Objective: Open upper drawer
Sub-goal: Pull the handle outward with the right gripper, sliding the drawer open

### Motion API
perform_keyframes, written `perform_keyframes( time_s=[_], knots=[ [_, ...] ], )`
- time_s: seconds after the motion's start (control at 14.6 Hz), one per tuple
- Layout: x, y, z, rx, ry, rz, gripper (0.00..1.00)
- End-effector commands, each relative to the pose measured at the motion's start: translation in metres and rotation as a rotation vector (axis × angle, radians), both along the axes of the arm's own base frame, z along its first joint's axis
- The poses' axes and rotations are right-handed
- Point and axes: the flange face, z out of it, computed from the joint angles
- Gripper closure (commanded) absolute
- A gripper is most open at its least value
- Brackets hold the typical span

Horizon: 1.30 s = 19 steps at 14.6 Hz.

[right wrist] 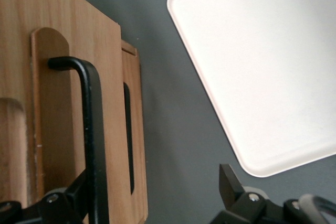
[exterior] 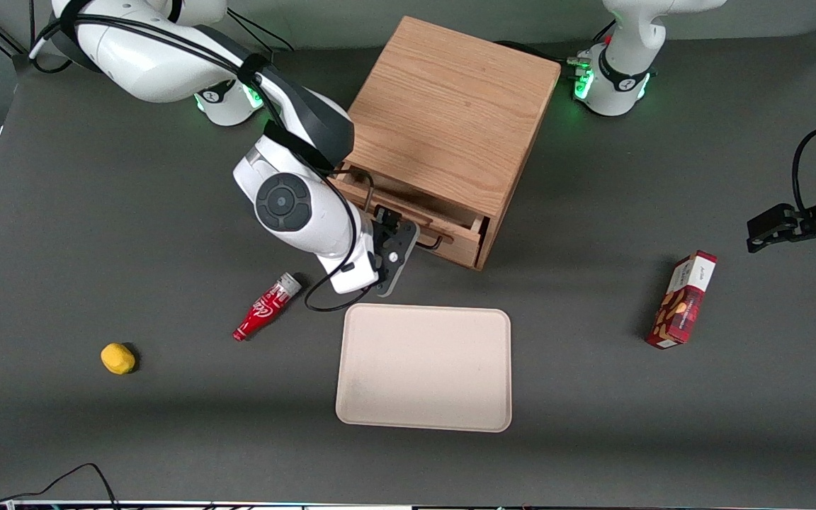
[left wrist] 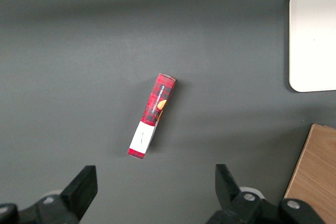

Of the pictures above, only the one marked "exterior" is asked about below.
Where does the red tartan shortbread box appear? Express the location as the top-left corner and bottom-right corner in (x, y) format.
(645, 250), (718, 349)

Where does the yellow lemon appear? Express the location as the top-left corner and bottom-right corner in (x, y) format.
(101, 343), (137, 375)

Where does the oak wooden drawer cabinet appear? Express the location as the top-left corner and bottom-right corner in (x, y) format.
(329, 16), (562, 271)

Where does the red cola bottle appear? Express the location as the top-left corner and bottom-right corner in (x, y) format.
(232, 273), (302, 342)

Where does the black left base cable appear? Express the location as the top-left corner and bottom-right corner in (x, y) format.
(497, 40), (579, 68)

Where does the beige plastic tray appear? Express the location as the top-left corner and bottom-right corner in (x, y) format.
(335, 303), (513, 433)

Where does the black wire drawer handle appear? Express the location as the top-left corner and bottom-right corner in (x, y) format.
(341, 166), (446, 252)

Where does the black base cable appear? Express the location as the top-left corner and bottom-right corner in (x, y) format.
(497, 40), (579, 68)
(227, 8), (295, 53)

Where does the black cable at table edge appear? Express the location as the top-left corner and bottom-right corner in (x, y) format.
(0, 463), (120, 510)

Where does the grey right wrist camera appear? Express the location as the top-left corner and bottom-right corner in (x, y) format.
(378, 221), (420, 297)

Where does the black right base cable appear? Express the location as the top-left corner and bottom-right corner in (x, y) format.
(227, 8), (295, 53)

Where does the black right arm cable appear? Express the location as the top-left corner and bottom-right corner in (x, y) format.
(29, 14), (380, 313)

